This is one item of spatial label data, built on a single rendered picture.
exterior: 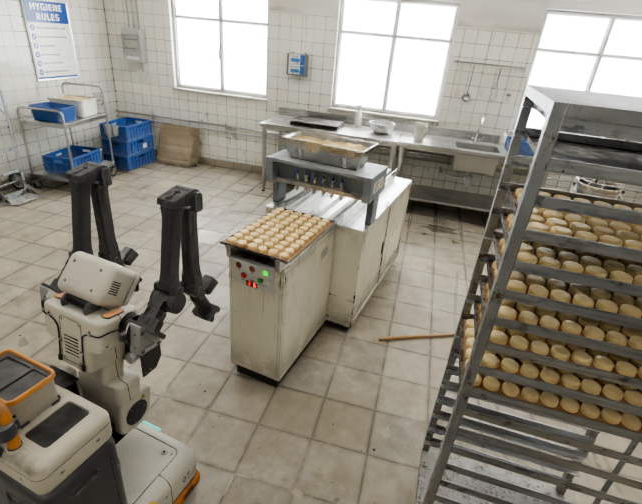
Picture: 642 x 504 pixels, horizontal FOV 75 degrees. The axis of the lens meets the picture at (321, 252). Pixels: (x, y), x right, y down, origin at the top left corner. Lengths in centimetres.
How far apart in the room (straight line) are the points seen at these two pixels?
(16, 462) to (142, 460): 66
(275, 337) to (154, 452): 80
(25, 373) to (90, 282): 32
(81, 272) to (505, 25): 509
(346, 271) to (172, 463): 151
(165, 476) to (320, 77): 495
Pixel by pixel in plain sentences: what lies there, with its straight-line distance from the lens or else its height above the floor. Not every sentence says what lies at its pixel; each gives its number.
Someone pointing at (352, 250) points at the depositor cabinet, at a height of 69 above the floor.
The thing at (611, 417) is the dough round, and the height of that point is 97.
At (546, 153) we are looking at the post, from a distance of 109.
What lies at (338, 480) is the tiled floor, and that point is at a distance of 231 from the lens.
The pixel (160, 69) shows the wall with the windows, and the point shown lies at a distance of 686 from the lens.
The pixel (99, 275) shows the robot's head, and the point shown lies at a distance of 158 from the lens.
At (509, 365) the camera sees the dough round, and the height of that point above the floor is 106.
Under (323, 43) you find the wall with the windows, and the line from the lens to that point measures 587.
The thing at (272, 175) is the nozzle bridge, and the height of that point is 106.
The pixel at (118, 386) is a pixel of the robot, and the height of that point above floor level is 68.
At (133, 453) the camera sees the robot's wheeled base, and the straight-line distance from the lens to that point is 211.
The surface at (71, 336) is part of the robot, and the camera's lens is 169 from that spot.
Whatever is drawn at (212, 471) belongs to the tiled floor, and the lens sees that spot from 234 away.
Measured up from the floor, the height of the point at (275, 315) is 55.
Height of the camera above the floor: 191
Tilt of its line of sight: 27 degrees down
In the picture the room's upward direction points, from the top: 5 degrees clockwise
